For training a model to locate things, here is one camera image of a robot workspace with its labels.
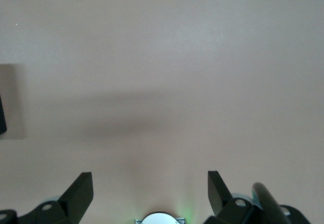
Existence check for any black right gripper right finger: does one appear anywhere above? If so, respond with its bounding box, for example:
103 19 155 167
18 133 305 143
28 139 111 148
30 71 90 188
204 170 254 224

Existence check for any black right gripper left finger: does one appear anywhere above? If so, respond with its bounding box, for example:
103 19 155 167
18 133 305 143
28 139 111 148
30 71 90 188
15 172 94 224

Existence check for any black plastic box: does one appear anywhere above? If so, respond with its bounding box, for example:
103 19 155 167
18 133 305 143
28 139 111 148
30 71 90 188
0 94 7 135

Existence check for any brown table mat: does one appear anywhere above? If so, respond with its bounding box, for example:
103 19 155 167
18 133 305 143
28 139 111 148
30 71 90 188
0 0 324 224

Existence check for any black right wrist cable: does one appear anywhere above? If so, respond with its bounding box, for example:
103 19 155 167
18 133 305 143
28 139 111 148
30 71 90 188
252 183 292 224

